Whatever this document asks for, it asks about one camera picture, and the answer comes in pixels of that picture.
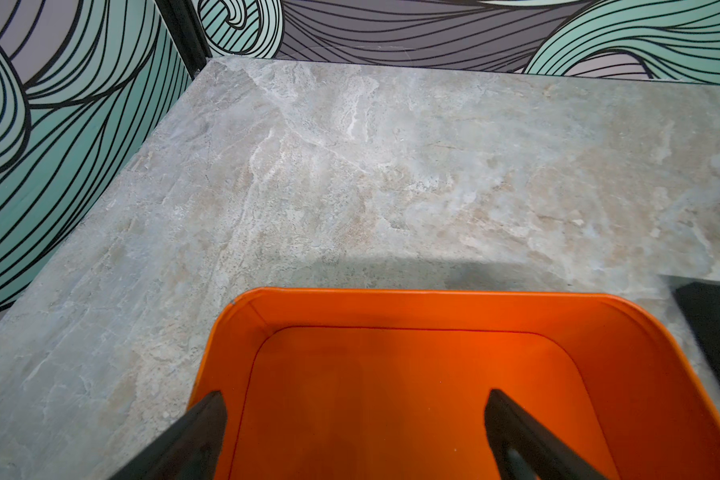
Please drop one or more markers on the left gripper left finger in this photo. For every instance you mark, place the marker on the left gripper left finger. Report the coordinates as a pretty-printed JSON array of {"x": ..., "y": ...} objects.
[{"x": 188, "y": 449}]

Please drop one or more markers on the orange tray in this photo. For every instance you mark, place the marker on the orange tray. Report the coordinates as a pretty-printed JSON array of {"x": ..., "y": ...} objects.
[{"x": 392, "y": 384}]

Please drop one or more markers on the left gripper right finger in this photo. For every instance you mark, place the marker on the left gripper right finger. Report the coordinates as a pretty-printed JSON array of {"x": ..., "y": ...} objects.
[{"x": 525, "y": 449}]

